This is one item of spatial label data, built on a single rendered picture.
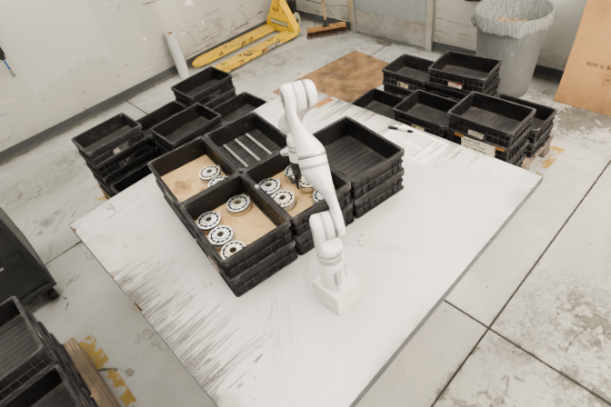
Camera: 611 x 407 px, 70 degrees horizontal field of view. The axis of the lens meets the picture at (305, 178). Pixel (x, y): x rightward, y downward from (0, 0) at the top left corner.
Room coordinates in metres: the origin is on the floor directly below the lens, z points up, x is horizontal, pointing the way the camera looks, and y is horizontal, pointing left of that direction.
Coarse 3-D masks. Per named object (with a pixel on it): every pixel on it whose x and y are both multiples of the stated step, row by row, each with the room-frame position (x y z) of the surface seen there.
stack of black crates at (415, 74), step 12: (396, 60) 3.11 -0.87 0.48; (408, 60) 3.14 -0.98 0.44; (420, 60) 3.05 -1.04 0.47; (384, 72) 2.98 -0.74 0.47; (396, 72) 3.10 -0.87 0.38; (408, 72) 3.07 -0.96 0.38; (420, 72) 3.03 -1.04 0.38; (384, 84) 2.99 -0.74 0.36; (396, 84) 2.90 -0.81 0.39; (408, 84) 2.81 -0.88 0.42; (420, 84) 2.74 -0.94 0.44
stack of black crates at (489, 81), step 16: (432, 64) 2.72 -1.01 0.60; (448, 64) 2.85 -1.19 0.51; (464, 64) 2.77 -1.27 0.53; (480, 64) 2.68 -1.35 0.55; (496, 64) 2.60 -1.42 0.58; (432, 80) 2.66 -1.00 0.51; (448, 80) 2.56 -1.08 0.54; (464, 80) 2.49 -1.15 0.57; (480, 80) 2.40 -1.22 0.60; (496, 80) 2.55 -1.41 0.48; (448, 96) 2.55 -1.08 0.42; (464, 96) 2.46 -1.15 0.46
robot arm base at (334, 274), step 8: (320, 264) 0.93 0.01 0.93; (328, 264) 0.92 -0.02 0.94; (336, 264) 0.92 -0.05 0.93; (344, 264) 0.94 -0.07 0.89; (320, 272) 0.94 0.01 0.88; (328, 272) 0.92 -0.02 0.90; (336, 272) 0.92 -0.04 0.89; (344, 272) 0.93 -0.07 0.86; (328, 280) 0.92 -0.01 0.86; (336, 280) 0.91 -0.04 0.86; (344, 280) 0.93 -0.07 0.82; (328, 288) 0.92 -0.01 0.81; (336, 288) 0.91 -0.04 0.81
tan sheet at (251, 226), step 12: (252, 204) 1.40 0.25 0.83; (228, 216) 1.35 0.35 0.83; (240, 216) 1.34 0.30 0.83; (252, 216) 1.32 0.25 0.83; (264, 216) 1.31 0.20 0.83; (240, 228) 1.27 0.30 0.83; (252, 228) 1.26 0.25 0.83; (264, 228) 1.24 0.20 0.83; (240, 240) 1.20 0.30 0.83; (252, 240) 1.19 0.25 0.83
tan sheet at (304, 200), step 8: (280, 176) 1.55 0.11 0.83; (288, 184) 1.48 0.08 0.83; (296, 192) 1.42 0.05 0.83; (304, 192) 1.41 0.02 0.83; (312, 192) 1.40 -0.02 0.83; (296, 200) 1.37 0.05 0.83; (304, 200) 1.36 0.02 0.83; (312, 200) 1.35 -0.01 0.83; (296, 208) 1.32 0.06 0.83; (304, 208) 1.31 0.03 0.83
